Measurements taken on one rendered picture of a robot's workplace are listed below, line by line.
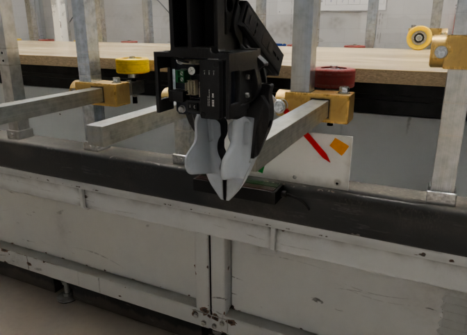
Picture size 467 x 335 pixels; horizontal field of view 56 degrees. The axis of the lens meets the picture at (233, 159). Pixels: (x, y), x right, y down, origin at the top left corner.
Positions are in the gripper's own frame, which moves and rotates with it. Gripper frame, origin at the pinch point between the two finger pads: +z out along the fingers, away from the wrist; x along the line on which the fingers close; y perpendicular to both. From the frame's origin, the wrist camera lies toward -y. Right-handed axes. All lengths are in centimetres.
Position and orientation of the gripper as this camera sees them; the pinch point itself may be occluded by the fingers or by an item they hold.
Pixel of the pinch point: (228, 185)
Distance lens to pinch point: 45.2
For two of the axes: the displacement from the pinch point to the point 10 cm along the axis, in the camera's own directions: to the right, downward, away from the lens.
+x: 9.0, 1.3, -4.1
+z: 0.0, 9.5, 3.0
